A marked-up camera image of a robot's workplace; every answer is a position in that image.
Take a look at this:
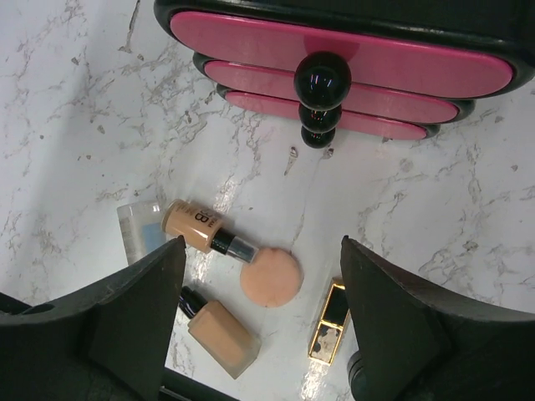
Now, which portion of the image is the peach makeup sponge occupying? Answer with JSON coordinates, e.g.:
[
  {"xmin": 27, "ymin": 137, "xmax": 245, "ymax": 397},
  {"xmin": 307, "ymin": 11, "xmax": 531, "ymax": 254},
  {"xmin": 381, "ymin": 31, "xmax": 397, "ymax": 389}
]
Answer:
[{"xmin": 240, "ymin": 247, "xmax": 303, "ymax": 308}]

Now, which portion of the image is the black drawer cabinet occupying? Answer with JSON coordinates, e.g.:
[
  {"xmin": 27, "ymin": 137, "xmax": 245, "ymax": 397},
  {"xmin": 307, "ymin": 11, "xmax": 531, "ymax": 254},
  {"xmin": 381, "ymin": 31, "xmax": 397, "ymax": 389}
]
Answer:
[{"xmin": 152, "ymin": 0, "xmax": 535, "ymax": 131}]

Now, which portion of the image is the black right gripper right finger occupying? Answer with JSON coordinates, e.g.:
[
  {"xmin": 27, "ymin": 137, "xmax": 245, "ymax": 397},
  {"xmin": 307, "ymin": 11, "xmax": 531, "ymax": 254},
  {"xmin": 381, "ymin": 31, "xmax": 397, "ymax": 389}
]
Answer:
[{"xmin": 340, "ymin": 237, "xmax": 534, "ymax": 400}]

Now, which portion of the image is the square foundation bottle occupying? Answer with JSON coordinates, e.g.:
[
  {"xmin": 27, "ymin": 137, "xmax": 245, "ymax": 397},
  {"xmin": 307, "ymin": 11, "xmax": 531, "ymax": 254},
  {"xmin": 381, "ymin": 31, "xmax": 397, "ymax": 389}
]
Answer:
[{"xmin": 179, "ymin": 286, "xmax": 261, "ymax": 379}]

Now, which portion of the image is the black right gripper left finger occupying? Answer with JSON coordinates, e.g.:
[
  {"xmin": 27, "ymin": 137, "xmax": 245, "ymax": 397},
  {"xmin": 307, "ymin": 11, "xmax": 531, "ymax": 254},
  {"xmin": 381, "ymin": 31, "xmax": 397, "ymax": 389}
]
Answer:
[{"xmin": 1, "ymin": 238, "xmax": 186, "ymax": 400}]

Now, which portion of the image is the pink bottom drawer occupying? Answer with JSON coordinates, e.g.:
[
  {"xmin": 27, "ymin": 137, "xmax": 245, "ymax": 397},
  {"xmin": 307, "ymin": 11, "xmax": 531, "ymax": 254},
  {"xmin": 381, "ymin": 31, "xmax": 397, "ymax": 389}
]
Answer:
[{"xmin": 222, "ymin": 90, "xmax": 428, "ymax": 149}]

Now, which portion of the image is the gold black lipstick case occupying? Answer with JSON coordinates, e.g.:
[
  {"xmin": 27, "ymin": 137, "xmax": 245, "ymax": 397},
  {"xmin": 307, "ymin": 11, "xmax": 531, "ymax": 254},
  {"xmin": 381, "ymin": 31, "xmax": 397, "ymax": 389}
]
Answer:
[{"xmin": 308, "ymin": 277, "xmax": 349, "ymax": 366}]

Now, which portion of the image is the round BB cream bottle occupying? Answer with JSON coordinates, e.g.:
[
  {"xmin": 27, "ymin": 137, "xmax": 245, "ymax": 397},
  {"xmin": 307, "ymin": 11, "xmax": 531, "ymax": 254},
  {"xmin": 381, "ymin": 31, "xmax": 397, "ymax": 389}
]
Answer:
[{"xmin": 161, "ymin": 199, "xmax": 259, "ymax": 263}]

